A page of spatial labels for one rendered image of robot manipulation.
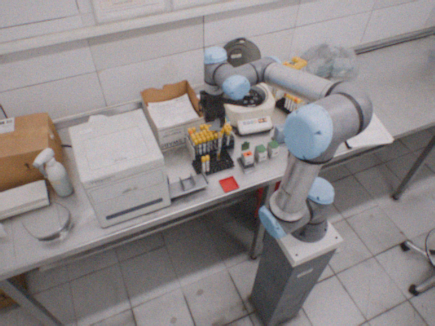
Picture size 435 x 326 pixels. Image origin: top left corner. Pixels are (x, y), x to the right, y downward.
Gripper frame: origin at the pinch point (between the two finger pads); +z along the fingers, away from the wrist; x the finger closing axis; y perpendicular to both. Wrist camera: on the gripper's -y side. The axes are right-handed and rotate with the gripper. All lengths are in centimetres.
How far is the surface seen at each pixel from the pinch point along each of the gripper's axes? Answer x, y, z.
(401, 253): 49, -109, 109
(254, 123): -12.5, -24.4, 16.9
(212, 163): 1.0, 3.0, 19.3
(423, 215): 32, -145, 109
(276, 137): -0.4, -29.5, 16.9
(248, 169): 9.2, -10.4, 20.1
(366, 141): 16, -70, 20
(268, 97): -19.7, -35.3, 9.6
